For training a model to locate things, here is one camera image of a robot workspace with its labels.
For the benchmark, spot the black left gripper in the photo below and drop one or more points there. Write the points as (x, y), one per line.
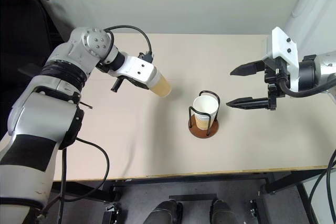
(117, 83)

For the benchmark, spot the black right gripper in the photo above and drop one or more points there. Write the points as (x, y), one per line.
(274, 77)

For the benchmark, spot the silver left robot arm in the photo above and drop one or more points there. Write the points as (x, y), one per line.
(52, 103)

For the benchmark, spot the black zip tie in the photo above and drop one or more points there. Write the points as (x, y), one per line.
(86, 105)

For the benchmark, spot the black office chair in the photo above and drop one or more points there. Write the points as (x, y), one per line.
(18, 37)

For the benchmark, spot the black flat plate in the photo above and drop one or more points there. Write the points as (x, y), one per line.
(193, 196)

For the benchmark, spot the dark rounded shape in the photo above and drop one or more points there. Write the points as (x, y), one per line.
(224, 212)
(164, 212)

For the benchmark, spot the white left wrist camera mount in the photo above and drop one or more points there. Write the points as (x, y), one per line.
(136, 70)

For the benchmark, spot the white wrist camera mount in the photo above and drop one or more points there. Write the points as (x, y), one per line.
(136, 70)
(284, 48)

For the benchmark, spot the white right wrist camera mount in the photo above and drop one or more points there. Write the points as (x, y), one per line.
(284, 48)

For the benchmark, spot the black metal table frame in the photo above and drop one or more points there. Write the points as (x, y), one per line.
(183, 182)

